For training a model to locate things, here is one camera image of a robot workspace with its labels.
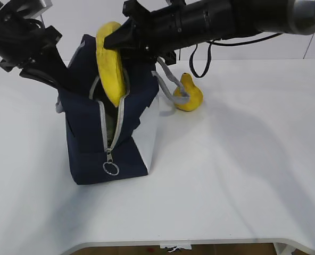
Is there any black cable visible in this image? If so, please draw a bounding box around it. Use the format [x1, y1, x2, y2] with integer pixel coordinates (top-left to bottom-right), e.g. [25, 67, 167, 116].
[189, 39, 283, 79]

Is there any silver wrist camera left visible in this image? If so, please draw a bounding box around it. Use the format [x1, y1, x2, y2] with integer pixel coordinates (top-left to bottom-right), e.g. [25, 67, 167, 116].
[17, 0, 53, 19]

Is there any yellow pear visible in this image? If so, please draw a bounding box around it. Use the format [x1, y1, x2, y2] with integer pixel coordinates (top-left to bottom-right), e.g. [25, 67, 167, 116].
[173, 73, 204, 112]

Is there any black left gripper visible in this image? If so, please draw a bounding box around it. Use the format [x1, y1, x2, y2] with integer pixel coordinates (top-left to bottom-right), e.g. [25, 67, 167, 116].
[0, 25, 77, 92]

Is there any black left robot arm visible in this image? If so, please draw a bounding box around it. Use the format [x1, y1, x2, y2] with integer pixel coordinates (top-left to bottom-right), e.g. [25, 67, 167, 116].
[0, 0, 77, 92]

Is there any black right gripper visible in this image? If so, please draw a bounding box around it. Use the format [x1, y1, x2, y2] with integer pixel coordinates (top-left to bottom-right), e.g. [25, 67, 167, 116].
[104, 1, 179, 64]

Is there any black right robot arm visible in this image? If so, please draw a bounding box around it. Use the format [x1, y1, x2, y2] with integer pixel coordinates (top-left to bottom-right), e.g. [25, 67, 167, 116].
[104, 0, 315, 65]

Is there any yellow banana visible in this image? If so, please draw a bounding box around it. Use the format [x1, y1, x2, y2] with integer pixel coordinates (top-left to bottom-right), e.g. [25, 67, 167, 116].
[96, 21, 126, 108]

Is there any navy and white lunch bag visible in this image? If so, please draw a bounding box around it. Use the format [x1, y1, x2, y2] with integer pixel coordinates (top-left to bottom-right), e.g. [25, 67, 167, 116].
[55, 33, 192, 186]

